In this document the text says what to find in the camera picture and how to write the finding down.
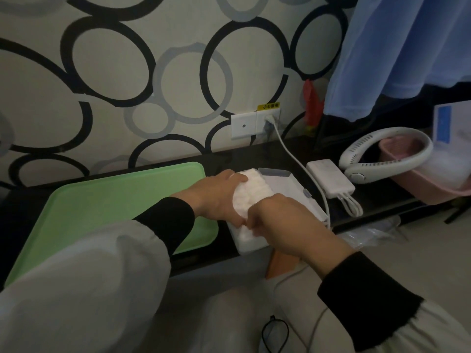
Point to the person's right hand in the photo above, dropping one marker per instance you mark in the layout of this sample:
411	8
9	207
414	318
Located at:
298	231

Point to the person's left hand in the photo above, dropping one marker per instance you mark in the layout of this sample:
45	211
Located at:
213	198

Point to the cotton pads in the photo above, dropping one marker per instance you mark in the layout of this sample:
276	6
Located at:
252	189

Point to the green plastic tray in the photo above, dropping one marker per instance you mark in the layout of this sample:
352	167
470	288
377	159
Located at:
110	202

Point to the person's left forearm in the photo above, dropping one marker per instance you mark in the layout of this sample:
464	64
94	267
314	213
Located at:
92	286

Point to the person's right forearm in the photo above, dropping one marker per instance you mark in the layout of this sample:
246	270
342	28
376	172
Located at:
382	312

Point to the white and blue paper box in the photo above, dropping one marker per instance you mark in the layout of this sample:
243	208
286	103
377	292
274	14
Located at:
454	124

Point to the orange flat piece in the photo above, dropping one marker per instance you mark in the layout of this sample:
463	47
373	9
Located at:
281	266

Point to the white power bank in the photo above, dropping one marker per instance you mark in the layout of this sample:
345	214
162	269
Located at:
329	176

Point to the clear plastic wrapper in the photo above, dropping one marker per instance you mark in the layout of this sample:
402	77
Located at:
368	233

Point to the white neck fan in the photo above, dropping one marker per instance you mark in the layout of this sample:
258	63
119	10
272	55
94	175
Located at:
355	152

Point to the yellow warning sticker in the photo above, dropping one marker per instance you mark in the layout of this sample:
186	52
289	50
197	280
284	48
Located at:
268	106

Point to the red decoration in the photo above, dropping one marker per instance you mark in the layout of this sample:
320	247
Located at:
312	104

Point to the pink plastic basin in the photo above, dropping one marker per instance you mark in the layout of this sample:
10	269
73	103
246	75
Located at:
430	187

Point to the blue curtain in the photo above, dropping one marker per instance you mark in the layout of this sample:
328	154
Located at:
397	51

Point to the white wall socket plate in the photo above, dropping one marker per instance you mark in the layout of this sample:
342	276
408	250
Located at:
243	125

